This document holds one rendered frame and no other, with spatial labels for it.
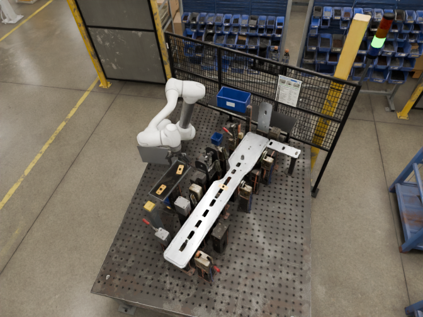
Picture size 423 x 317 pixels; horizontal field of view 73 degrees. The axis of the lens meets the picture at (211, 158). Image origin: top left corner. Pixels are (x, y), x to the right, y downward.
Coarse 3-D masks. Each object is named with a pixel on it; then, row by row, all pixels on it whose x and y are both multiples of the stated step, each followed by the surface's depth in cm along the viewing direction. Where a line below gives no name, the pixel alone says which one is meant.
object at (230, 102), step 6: (222, 90) 290; (228, 90) 288; (234, 90) 285; (222, 96) 296; (228, 96) 295; (234, 96) 291; (240, 96) 288; (246, 96) 285; (222, 102) 282; (228, 102) 279; (234, 102) 276; (240, 102) 272; (246, 102) 273; (228, 108) 285; (234, 108) 282; (240, 108) 278; (246, 108) 282
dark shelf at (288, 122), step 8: (216, 96) 299; (208, 104) 293; (216, 104) 291; (232, 112) 283; (240, 112) 282; (256, 112) 281; (264, 112) 280; (272, 112) 280; (256, 120) 274; (272, 120) 273; (280, 120) 272; (288, 120) 272; (296, 120) 271; (280, 128) 265; (288, 128) 265
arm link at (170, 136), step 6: (168, 126) 188; (174, 126) 188; (162, 132) 191; (168, 132) 186; (174, 132) 187; (162, 138) 190; (168, 138) 189; (174, 138) 190; (180, 138) 195; (162, 144) 193; (168, 144) 193; (174, 144) 194
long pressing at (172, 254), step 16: (240, 144) 259; (256, 144) 259; (240, 160) 248; (256, 160) 247; (240, 176) 237; (208, 192) 229; (224, 192) 228; (208, 208) 220; (192, 224) 212; (208, 224) 212; (176, 240) 205; (192, 240) 204; (176, 256) 198; (192, 256) 198
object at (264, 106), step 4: (260, 104) 248; (264, 104) 245; (268, 104) 243; (260, 108) 251; (264, 108) 248; (268, 108) 246; (260, 112) 254; (268, 112) 249; (260, 116) 258; (264, 116) 255; (268, 116) 252; (260, 120) 261; (264, 120) 258; (268, 120) 256; (260, 124) 265; (264, 124) 262; (268, 124) 259; (260, 128) 269; (264, 128) 266; (268, 128) 263
